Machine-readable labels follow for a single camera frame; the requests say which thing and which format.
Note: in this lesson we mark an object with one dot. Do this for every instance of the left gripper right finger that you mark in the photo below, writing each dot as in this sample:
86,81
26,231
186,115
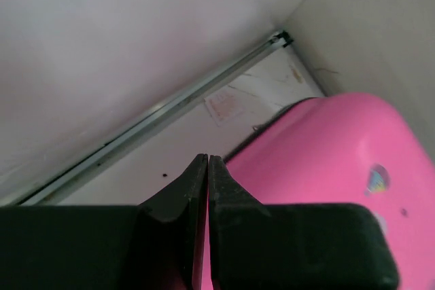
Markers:
292,246

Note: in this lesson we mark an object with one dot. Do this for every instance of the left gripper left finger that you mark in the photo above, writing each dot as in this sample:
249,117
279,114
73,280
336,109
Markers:
157,244

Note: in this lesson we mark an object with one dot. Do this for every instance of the pink hard-shell suitcase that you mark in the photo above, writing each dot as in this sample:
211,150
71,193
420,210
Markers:
356,148

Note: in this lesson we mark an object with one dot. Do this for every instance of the aluminium rail left side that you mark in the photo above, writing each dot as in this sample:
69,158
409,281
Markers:
38,190

